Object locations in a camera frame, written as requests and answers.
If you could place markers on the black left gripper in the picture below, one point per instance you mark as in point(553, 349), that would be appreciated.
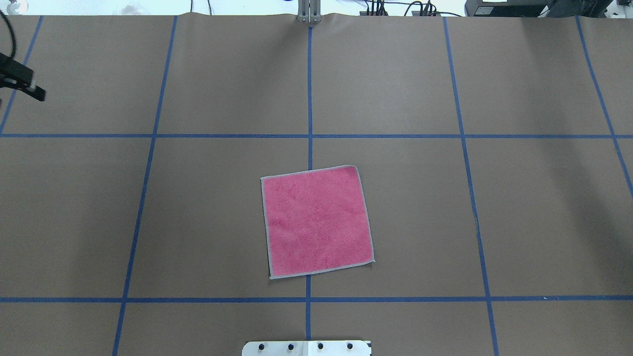
point(20, 80)

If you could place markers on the pink towel with grey back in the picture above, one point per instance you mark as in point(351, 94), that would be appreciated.
point(316, 221)

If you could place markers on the aluminium frame post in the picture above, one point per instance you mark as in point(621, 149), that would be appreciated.
point(309, 11)

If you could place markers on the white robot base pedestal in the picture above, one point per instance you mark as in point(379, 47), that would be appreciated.
point(308, 348)

